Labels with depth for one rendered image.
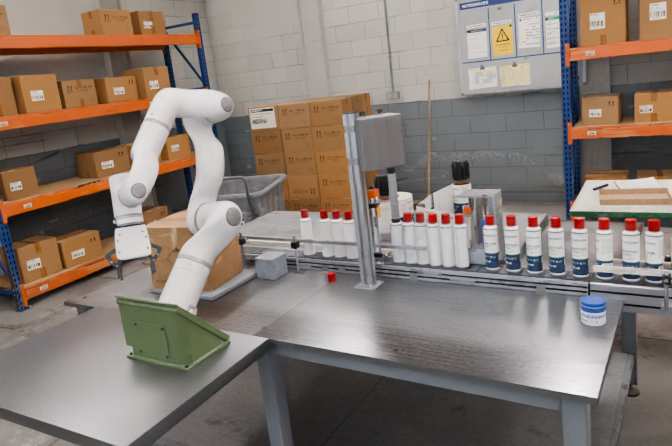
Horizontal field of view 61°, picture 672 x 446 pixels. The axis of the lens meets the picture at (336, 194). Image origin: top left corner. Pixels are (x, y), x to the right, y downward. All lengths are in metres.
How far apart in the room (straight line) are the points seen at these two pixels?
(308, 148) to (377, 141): 3.84
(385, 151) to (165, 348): 1.00
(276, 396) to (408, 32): 5.41
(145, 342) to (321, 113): 4.18
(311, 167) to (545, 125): 2.54
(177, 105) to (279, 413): 1.11
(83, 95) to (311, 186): 2.37
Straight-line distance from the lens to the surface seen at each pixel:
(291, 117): 5.95
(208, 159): 2.05
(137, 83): 6.57
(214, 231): 1.97
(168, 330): 1.84
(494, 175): 6.78
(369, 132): 2.08
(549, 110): 6.54
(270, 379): 2.07
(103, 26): 6.28
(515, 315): 1.95
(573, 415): 1.64
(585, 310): 1.89
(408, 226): 2.24
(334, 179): 5.85
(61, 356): 2.20
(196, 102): 2.04
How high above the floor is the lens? 1.65
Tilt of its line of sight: 12 degrees down
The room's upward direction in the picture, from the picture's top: 7 degrees counter-clockwise
